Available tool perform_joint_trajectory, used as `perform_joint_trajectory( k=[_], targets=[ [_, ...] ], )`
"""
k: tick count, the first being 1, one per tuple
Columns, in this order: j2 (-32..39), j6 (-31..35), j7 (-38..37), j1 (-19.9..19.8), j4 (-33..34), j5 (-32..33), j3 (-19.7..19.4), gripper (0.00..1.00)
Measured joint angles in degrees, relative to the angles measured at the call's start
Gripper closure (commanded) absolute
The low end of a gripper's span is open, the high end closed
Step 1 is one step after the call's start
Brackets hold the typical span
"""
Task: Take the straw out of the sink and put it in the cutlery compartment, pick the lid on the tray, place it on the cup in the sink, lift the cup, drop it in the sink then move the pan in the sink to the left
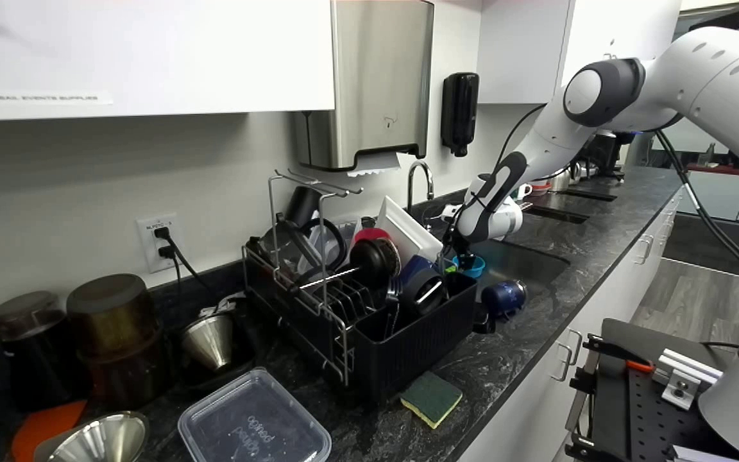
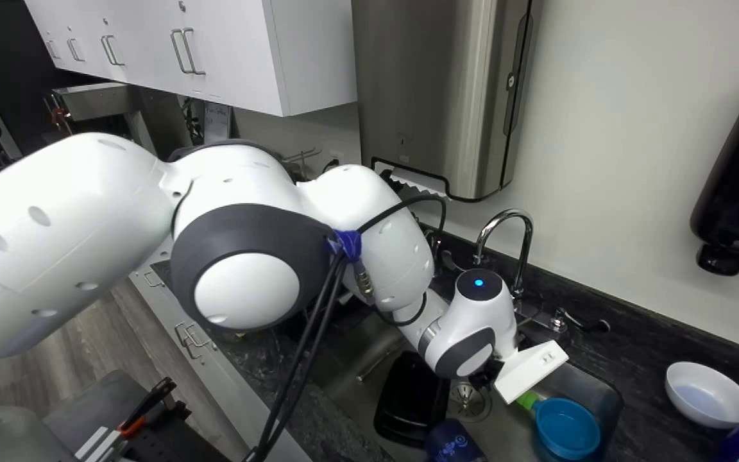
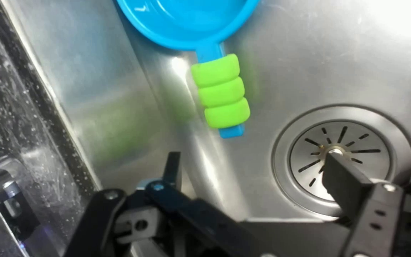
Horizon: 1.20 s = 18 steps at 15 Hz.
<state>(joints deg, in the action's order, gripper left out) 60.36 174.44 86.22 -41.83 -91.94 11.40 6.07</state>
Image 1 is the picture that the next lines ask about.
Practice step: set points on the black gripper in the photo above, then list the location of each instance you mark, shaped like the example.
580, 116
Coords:
458, 232

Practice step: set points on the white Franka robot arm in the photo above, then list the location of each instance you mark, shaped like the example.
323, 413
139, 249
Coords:
711, 67

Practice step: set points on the stainless steel sink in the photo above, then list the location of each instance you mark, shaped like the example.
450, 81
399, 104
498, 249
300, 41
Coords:
531, 259

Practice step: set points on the chrome sink faucet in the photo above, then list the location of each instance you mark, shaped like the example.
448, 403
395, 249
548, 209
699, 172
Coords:
408, 189

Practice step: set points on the white cup red band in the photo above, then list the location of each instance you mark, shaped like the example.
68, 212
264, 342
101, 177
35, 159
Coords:
543, 189

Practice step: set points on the round glass lid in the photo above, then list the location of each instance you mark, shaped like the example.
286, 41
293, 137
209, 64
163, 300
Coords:
323, 241

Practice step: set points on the dark blue bowl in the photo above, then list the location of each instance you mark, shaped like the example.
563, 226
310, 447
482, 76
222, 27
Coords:
411, 277

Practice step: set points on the white cutting board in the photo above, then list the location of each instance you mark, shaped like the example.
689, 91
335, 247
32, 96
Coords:
408, 230

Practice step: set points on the red dish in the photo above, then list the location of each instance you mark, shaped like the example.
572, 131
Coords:
371, 235

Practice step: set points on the black dish rack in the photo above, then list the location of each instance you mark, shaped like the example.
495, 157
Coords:
411, 349

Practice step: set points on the black counter mat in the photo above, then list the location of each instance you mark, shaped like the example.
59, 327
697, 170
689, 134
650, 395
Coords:
563, 217
590, 195

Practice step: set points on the green yellow sponge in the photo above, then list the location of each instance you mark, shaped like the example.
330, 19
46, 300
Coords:
431, 398

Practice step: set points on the black mug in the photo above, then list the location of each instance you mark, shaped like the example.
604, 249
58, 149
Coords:
304, 206

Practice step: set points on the white base cabinet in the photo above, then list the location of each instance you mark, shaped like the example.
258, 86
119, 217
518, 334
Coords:
540, 411

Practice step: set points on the black coffee machine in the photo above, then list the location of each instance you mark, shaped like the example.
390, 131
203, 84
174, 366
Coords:
604, 157

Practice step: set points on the orange black clamp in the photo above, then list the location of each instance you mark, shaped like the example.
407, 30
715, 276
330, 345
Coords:
613, 349

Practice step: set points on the stainless paper towel dispenser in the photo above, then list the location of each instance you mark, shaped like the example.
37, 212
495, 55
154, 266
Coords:
377, 77

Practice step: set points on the white upper cabinet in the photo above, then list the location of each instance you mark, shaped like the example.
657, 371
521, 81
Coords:
172, 52
523, 52

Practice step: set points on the black breadboard table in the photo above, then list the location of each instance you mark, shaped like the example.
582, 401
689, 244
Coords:
635, 419

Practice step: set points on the white board panel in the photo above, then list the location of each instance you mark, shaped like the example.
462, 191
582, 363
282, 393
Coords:
686, 141

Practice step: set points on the clear plastic food container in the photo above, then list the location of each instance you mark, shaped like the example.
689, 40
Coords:
255, 425

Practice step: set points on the steel cone dripper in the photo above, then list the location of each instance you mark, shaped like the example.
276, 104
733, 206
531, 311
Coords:
209, 339

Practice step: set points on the white reception desk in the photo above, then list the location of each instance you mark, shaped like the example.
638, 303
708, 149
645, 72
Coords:
725, 193

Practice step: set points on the large brown metal canister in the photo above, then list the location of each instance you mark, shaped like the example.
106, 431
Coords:
113, 334

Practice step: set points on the wide steel funnel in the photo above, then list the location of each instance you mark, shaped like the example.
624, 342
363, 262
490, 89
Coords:
101, 439

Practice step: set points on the dark lidded canister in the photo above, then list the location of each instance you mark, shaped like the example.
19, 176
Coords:
32, 352

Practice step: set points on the orange mat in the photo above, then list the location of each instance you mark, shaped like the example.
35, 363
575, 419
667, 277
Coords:
32, 429

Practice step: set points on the black wall soap dispenser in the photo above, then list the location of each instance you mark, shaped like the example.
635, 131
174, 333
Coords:
459, 111

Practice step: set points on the aluminium bracket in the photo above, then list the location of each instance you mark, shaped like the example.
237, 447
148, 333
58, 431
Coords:
686, 375

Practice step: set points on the white wall outlet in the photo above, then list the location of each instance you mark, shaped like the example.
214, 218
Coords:
149, 247

